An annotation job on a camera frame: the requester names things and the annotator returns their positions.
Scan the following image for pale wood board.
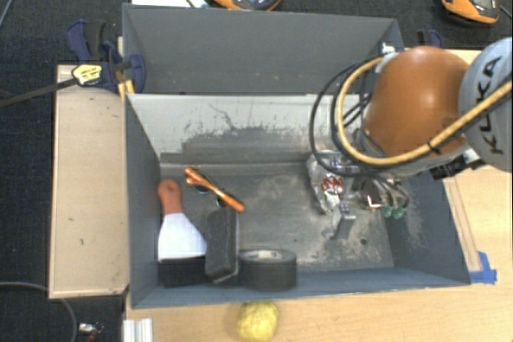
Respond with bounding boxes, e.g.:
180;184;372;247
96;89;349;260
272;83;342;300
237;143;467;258
47;64;131;300

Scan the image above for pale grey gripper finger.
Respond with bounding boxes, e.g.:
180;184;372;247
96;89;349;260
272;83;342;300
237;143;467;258
333;203;357;241

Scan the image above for black tape roll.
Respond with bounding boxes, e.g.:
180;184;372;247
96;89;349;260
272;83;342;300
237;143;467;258
237;247;298;292

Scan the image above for orange and white scraper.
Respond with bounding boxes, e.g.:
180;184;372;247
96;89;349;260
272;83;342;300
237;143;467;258
156;179;208;262

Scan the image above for black cylinder on white bracket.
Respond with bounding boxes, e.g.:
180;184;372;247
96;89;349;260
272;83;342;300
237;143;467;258
430;149;483;180

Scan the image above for grey metal bin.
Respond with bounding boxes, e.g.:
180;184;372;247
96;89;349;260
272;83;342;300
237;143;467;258
120;2;473;310

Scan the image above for yellow sponge ball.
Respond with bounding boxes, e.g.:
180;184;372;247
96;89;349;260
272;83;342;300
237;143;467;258
235;300;280;342

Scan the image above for orange sunglasses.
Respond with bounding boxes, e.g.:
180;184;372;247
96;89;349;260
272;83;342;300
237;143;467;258
184;166;246;214

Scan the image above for black felt eraser block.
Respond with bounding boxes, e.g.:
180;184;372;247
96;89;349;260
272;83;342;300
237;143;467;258
204;207;241;286

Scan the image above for crumpled clear plastic packet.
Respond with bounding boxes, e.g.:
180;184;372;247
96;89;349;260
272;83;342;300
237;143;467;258
306;154;345;215

